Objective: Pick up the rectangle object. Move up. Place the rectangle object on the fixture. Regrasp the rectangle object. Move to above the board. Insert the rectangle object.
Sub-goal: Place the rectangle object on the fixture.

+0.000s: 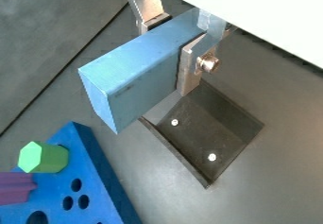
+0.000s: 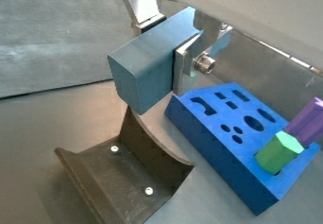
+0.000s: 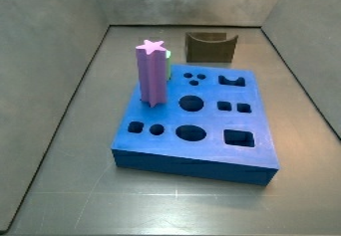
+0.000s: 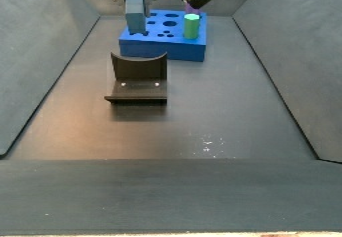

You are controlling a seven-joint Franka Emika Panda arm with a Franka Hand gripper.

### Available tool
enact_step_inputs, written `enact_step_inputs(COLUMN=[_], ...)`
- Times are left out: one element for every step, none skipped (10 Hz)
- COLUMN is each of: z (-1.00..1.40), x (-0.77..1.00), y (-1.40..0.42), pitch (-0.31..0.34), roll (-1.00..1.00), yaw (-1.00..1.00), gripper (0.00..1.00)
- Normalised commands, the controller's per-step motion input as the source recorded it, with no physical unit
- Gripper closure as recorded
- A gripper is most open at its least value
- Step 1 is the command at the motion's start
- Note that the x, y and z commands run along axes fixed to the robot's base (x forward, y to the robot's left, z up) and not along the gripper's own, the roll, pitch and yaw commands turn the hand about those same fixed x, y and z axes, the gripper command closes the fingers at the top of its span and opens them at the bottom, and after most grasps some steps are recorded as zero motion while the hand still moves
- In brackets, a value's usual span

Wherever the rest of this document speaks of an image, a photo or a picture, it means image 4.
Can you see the black curved fixture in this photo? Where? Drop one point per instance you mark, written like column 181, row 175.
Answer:
column 140, row 79

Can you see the green hexagonal prism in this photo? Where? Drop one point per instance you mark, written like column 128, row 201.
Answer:
column 191, row 26

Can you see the purple star prism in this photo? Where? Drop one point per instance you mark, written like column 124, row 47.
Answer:
column 190, row 9

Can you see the grey-blue rectangular block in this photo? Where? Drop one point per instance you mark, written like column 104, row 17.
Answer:
column 135, row 16

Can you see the blue foam shape board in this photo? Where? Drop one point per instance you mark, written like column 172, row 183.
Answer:
column 164, row 38

